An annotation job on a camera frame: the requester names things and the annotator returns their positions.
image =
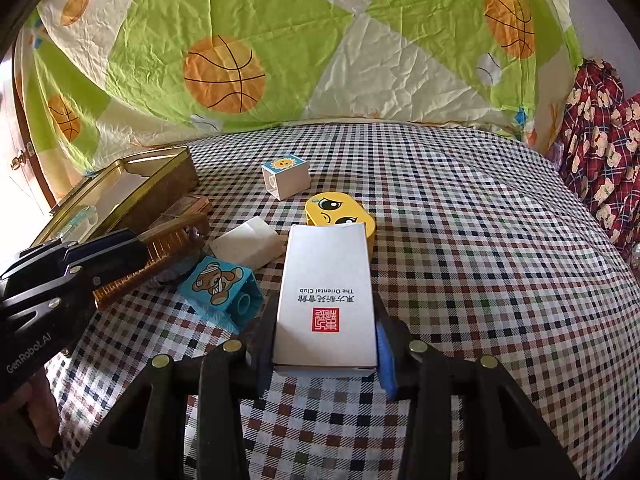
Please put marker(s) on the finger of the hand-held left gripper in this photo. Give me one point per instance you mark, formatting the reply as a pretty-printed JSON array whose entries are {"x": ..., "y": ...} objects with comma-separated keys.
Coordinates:
[
  {"x": 107, "y": 250},
  {"x": 45, "y": 302}
]

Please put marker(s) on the yellow emoji face block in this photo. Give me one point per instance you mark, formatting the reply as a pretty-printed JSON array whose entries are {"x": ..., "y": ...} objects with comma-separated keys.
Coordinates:
[{"x": 340, "y": 210}]

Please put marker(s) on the small white box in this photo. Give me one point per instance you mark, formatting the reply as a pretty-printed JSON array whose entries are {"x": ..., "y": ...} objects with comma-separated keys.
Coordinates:
[{"x": 247, "y": 242}]

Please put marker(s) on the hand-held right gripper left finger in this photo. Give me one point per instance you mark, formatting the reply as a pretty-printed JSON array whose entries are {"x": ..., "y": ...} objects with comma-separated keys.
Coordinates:
[{"x": 263, "y": 380}]

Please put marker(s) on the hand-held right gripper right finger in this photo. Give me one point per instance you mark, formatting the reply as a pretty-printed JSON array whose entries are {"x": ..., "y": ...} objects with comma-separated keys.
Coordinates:
[{"x": 385, "y": 360}]

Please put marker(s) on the checkered bed sheet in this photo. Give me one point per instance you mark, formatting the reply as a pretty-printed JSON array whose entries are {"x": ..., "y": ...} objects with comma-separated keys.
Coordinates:
[{"x": 475, "y": 260}]

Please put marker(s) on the green basketball print quilt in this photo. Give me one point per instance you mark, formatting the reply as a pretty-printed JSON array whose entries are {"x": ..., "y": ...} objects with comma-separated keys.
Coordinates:
[{"x": 300, "y": 35}]

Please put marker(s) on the blue block with bear print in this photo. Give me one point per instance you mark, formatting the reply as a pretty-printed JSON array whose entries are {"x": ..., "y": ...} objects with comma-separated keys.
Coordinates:
[{"x": 217, "y": 285}]

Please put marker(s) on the gold rectangular tin box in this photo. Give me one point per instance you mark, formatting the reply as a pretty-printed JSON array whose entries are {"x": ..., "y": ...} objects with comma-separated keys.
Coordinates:
[{"x": 160, "y": 170}]

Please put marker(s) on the white block with sun print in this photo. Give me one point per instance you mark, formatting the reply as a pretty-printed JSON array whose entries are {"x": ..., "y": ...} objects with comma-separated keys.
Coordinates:
[{"x": 285, "y": 177}]

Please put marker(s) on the wooden cabinet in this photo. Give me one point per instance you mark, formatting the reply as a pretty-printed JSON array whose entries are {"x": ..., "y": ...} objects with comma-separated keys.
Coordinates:
[{"x": 30, "y": 110}]

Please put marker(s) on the white rectangular cardboard box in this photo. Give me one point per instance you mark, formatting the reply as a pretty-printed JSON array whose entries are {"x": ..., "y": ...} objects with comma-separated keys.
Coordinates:
[{"x": 325, "y": 280}]

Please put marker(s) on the red plaid bear print cloth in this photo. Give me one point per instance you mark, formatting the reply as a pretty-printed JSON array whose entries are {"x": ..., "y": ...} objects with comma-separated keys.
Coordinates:
[{"x": 605, "y": 150}]

